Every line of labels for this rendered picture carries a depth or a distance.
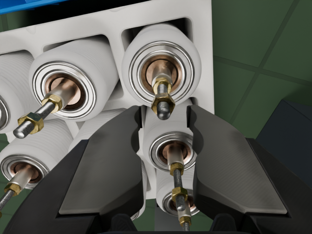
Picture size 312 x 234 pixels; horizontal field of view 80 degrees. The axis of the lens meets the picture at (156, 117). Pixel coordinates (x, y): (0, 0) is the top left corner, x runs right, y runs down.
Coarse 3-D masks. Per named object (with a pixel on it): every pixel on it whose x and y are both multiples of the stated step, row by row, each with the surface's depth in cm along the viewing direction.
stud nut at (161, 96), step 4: (156, 96) 15; (160, 96) 14; (164, 96) 14; (168, 96) 14; (156, 100) 14; (160, 100) 14; (164, 100) 14; (168, 100) 14; (172, 100) 15; (152, 104) 15; (156, 104) 15; (172, 104) 15; (152, 108) 15; (156, 108) 15; (172, 108) 15; (156, 112) 15
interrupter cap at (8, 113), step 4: (0, 96) 23; (0, 100) 23; (4, 100) 23; (0, 104) 24; (4, 104) 23; (0, 108) 24; (4, 108) 24; (8, 108) 24; (0, 112) 24; (4, 112) 24; (8, 112) 24; (0, 116) 24; (4, 116) 24; (8, 116) 24; (0, 120) 25; (4, 120) 25; (8, 120) 25; (0, 124) 25; (4, 124) 25; (0, 128) 25
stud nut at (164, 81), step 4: (156, 80) 18; (160, 80) 18; (164, 80) 18; (168, 80) 18; (156, 84) 18; (168, 84) 18; (152, 88) 18; (156, 88) 18; (168, 88) 18; (156, 92) 18; (168, 92) 18
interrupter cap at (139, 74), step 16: (144, 48) 20; (160, 48) 20; (176, 48) 20; (144, 64) 21; (160, 64) 21; (176, 64) 21; (192, 64) 21; (144, 80) 22; (176, 80) 22; (192, 80) 22; (144, 96) 23; (176, 96) 23
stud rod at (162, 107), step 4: (160, 84) 18; (164, 84) 18; (160, 88) 17; (164, 88) 17; (160, 92) 16; (164, 92) 16; (160, 104) 14; (164, 104) 14; (168, 104) 14; (160, 108) 14; (164, 108) 14; (168, 108) 14; (160, 112) 13; (164, 112) 13; (168, 112) 14; (160, 116) 14; (164, 116) 14; (168, 116) 14
